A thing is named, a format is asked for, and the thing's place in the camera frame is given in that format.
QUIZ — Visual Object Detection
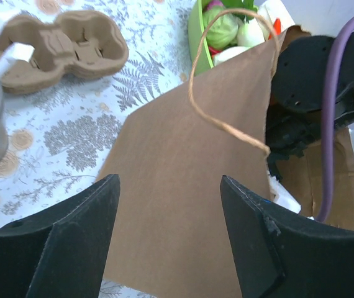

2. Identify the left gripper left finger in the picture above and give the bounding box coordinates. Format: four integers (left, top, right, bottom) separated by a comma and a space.
0, 174, 120, 298

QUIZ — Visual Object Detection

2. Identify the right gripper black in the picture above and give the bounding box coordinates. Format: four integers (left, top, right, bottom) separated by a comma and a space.
265, 105, 320, 180

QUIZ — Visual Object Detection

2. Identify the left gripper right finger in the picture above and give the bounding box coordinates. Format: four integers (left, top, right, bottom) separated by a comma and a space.
220, 176, 354, 297

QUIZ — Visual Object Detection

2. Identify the brown paper bag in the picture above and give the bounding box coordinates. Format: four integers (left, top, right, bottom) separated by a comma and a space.
99, 19, 354, 297

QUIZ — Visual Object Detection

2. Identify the brown pulp cup carrier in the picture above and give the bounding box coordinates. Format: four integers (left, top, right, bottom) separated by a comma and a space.
0, 10, 129, 94

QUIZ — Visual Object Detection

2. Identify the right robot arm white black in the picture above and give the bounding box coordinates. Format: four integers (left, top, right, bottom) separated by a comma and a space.
266, 32, 354, 179

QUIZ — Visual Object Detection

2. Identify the green leafy lettuce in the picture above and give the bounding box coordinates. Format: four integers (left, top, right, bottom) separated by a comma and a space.
212, 46, 249, 66

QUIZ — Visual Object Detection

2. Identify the white radish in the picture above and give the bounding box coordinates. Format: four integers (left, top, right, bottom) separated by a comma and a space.
236, 19, 265, 48

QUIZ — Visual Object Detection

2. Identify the round green cabbage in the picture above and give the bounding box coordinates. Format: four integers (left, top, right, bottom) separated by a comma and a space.
202, 6, 239, 50

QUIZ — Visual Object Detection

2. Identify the green vegetable tray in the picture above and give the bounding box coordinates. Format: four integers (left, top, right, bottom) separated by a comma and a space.
188, 0, 213, 75

